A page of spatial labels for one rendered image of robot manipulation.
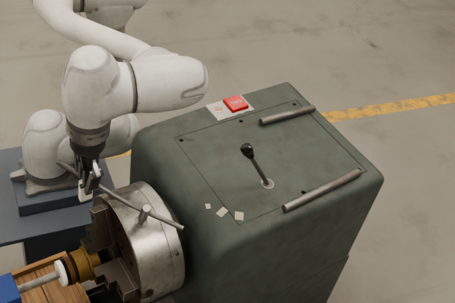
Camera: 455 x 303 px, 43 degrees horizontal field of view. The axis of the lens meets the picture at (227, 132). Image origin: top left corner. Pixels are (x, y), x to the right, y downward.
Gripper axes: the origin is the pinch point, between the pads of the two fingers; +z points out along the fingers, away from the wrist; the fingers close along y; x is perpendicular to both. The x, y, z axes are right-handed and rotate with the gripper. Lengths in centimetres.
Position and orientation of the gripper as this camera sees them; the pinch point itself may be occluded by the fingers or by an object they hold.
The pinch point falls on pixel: (85, 189)
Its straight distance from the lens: 138.6
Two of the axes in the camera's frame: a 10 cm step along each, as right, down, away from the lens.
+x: 8.4, -2.7, 4.8
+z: -2.0, 6.6, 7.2
